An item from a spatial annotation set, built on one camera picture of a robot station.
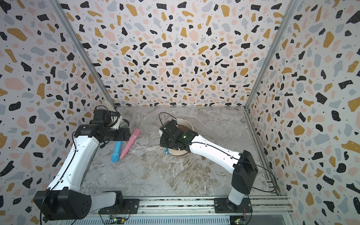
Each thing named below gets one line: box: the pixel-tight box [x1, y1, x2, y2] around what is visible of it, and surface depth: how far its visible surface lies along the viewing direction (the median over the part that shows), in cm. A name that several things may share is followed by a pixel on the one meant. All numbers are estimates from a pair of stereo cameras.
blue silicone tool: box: [111, 140, 123, 164], surface depth 92 cm
